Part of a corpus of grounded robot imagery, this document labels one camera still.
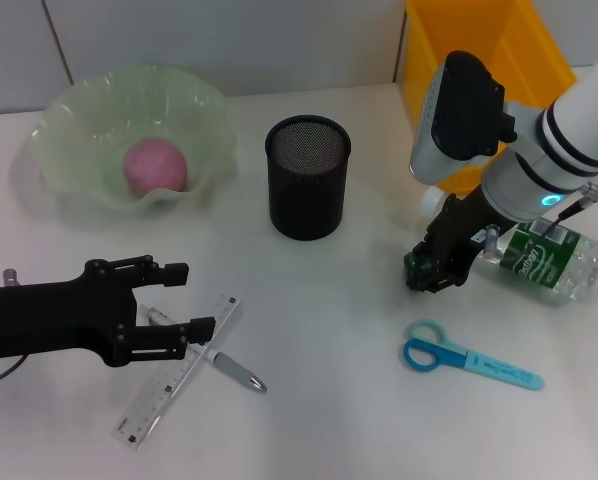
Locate transparent plastic ruler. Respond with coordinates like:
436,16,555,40
111,294,241,451

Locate pink peach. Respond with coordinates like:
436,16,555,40
123,138,189,197

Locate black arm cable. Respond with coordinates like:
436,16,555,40
552,196,591,226
0,355,28,387

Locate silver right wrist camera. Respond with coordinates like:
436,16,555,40
409,49,518,184

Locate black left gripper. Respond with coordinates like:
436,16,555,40
0,254,218,368

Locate yellow plastic bin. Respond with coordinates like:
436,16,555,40
403,0,578,194

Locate pale green glass fruit bowl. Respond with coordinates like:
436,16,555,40
31,64,240,218

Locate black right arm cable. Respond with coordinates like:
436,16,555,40
552,196,591,226

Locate grey silver pen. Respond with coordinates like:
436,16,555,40
143,306,269,395

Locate black mesh pen holder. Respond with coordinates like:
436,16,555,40
265,115,353,243

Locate clear green-label water bottle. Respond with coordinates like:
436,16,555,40
420,187,598,307

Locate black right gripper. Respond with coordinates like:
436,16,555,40
407,186,503,294

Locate blue scissors with sheath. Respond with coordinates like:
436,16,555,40
402,319,546,392

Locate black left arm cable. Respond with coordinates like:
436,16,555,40
0,355,28,387

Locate silver right gripper cable plug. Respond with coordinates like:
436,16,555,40
483,224,501,261

